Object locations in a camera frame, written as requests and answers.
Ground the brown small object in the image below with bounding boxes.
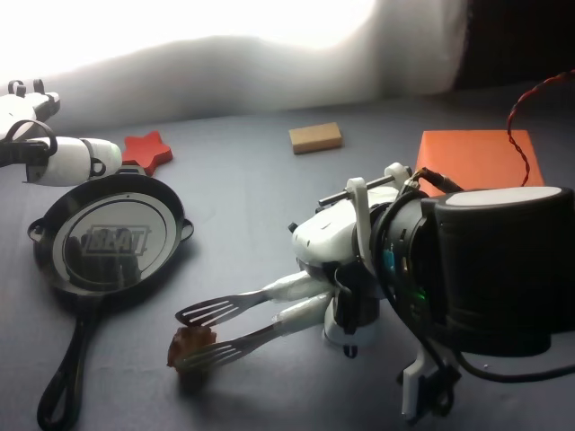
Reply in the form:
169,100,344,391
166,325,220,374

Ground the red star block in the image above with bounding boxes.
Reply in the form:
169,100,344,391
121,129,175,177

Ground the red-black twisted cable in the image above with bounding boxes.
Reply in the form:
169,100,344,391
506,69,575,186

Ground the orange square foam block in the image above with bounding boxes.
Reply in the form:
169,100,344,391
413,129,545,198

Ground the black cast-iron pan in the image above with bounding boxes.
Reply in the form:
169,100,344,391
26,164,197,430

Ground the rectangular wooden block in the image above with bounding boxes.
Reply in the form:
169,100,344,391
288,121,345,155

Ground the grey tablecloth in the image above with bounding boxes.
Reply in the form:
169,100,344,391
0,83,575,431

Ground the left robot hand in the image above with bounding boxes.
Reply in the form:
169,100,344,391
0,79,123,186

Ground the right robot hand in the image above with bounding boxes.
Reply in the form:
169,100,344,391
288,197,387,359

